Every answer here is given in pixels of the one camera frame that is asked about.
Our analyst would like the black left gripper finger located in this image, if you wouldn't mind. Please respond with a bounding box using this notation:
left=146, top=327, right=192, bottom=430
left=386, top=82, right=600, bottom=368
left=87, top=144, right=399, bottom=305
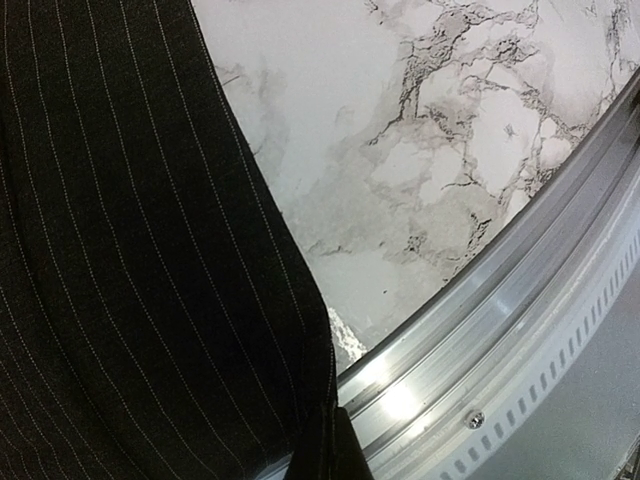
left=294, top=405, right=373, bottom=480

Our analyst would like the black pinstriped long sleeve shirt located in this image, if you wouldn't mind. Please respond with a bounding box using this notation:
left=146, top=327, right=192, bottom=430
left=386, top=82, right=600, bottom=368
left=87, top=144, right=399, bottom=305
left=1, top=1, right=333, bottom=479

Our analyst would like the aluminium front frame rail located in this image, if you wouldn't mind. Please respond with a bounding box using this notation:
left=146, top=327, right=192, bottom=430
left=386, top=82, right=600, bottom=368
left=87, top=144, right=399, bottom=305
left=339, top=78, right=639, bottom=479

